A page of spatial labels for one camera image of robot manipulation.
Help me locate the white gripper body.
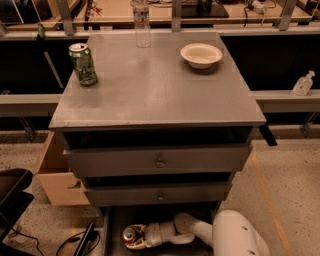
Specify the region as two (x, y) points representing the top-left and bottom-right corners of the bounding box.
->
(145, 223), (162, 248)

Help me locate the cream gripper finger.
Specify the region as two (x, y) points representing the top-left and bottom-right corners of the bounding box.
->
(128, 224), (146, 237)
(125, 239), (150, 250)

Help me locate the red coke can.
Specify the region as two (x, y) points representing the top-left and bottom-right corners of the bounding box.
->
(122, 227), (137, 245)

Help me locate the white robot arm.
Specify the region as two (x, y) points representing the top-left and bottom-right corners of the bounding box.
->
(122, 210), (271, 256)

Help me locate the open grey bottom drawer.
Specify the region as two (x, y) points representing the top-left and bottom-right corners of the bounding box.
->
(102, 202), (217, 256)

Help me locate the grey middle drawer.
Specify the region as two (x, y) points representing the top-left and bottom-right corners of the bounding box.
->
(85, 183), (232, 207)

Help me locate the grey top drawer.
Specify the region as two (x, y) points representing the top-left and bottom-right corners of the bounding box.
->
(63, 144), (252, 178)

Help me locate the grey drawer cabinet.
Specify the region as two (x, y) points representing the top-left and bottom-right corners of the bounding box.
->
(48, 31), (267, 209)

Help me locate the green soda can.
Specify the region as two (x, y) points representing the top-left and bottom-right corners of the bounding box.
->
(69, 43), (98, 86)

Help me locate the black flat device on floor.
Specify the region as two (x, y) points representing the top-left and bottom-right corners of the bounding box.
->
(73, 223), (97, 256)

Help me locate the light wooden box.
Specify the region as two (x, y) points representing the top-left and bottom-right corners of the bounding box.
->
(34, 132), (89, 206)

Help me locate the black chair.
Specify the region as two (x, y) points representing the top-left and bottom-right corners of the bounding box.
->
(0, 168), (34, 256)

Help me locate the white bowl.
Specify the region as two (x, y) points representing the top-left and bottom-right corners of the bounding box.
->
(180, 43), (223, 69)

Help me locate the clear plastic water bottle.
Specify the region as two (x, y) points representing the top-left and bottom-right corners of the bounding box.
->
(132, 0), (151, 48)

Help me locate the hand sanitizer bottle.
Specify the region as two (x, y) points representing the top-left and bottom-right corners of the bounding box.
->
(293, 70), (315, 96)

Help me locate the black floor cable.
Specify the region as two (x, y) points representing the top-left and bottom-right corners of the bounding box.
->
(6, 226), (102, 256)

